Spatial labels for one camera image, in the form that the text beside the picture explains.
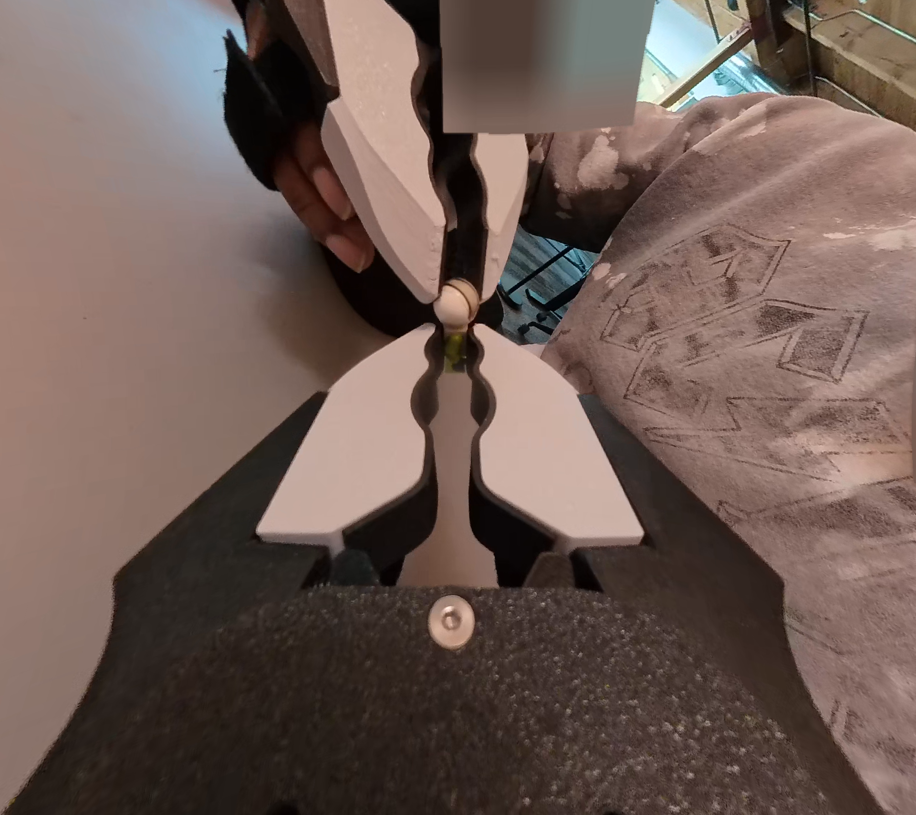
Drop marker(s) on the person's right hand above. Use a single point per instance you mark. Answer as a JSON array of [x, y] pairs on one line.
[[308, 193]]

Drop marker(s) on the lime green lego minifigure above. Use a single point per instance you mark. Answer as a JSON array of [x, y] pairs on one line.
[[455, 304]]

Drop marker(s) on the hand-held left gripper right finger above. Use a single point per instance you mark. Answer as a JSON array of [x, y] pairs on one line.
[[558, 472]]

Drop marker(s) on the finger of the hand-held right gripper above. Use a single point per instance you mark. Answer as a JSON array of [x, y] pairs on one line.
[[379, 142], [504, 185]]

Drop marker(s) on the person's grey sweatshirt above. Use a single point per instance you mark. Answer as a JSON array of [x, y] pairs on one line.
[[773, 400]]

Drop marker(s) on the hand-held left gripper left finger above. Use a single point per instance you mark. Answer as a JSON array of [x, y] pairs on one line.
[[344, 472]]

